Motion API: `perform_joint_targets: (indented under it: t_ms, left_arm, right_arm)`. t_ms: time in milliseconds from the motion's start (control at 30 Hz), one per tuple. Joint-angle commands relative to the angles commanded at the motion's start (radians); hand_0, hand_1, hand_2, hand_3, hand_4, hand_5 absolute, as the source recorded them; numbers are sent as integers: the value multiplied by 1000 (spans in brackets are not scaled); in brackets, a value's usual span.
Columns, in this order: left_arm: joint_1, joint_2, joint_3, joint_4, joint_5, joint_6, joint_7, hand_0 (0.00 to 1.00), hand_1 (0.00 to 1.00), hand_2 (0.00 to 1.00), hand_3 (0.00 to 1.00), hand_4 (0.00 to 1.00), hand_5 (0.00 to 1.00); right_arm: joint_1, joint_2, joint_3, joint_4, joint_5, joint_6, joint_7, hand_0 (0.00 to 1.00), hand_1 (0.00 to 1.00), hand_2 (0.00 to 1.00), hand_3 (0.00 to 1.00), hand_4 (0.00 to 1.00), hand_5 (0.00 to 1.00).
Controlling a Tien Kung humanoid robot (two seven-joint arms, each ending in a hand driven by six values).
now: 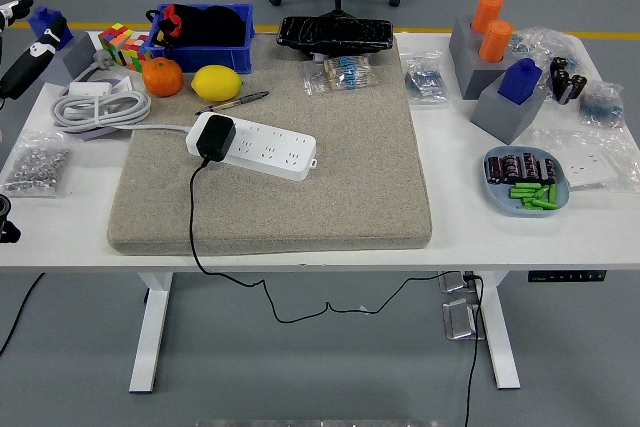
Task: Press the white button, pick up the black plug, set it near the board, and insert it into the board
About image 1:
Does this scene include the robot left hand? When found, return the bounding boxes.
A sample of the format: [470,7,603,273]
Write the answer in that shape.
[0,0,69,102]

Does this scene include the black plug adapter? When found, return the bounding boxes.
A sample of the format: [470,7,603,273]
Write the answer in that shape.
[195,114,237,163]

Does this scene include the white power strip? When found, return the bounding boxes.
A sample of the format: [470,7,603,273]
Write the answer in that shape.
[184,111,319,182]

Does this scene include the blue house-shaped block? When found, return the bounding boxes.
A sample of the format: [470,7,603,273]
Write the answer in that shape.
[497,57,544,106]
[27,5,75,52]

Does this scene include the grey block holder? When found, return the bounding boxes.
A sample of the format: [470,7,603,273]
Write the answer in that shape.
[469,74,549,146]
[42,29,99,87]

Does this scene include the white and purple flat box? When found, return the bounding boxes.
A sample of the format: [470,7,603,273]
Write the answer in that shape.
[62,75,134,141]

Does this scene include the colourful puzzle cube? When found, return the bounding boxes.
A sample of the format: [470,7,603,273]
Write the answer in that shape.
[98,21,135,67]
[122,34,154,73]

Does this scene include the clear bag of metal nuts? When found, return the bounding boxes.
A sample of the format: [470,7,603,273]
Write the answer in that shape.
[0,130,71,199]

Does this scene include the orange fruit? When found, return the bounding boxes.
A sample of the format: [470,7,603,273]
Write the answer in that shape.
[141,56,185,98]

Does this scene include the black cloth bag red trim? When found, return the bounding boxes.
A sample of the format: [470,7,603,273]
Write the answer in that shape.
[145,3,247,48]

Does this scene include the blue plastic bin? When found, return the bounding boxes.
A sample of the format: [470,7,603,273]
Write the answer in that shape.
[144,2,255,74]

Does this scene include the yellow lemon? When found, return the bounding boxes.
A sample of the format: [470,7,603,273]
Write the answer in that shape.
[190,64,245,102]

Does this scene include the black pen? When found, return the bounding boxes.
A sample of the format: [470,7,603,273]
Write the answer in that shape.
[193,90,271,116]

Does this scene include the white table leg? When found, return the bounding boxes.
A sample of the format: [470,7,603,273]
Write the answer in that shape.
[469,271,522,391]
[128,271,174,394]

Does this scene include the black glossy tray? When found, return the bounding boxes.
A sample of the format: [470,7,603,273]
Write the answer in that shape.
[276,14,395,54]

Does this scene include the clear bag of taped resistors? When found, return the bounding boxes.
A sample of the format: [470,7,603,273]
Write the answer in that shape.
[302,54,375,98]

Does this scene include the grey-brown mat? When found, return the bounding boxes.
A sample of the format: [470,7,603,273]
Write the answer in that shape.
[107,31,434,257]

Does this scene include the clear bag of blue parts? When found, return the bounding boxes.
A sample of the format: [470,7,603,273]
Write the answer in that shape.
[402,50,451,106]

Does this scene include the grey holder with two holes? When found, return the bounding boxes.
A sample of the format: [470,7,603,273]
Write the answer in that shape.
[448,15,521,101]

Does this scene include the orange cylinder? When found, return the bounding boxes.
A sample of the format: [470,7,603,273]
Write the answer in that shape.
[470,0,505,34]
[478,19,515,66]

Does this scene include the silver metal pedal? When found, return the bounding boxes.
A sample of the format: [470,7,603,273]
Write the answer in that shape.
[438,271,476,294]
[442,297,486,342]

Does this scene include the light blue plate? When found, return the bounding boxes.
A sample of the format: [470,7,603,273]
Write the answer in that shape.
[482,145,571,218]

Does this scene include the crumpled clear bag blue parts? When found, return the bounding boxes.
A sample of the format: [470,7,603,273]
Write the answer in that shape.
[509,26,584,73]

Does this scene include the bag of dark capacitors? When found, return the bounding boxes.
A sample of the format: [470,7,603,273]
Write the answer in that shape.
[548,55,589,106]

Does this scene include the clear bag of blue resistors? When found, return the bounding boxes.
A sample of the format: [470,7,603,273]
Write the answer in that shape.
[577,80,626,129]

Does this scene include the black table control panel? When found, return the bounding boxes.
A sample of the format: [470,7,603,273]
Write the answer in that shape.
[527,270,608,283]

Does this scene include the clear plastic socket bag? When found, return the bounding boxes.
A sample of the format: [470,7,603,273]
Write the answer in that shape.
[532,126,640,194]

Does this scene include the black plug cord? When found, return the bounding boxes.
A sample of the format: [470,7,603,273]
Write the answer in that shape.
[188,159,476,324]

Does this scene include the black floor cable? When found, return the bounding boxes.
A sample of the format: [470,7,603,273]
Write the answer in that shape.
[0,274,46,358]

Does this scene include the black hanging cable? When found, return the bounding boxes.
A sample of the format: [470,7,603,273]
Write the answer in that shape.
[462,271,486,427]

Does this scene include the white wall socket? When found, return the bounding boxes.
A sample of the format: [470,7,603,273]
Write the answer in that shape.
[562,146,619,189]

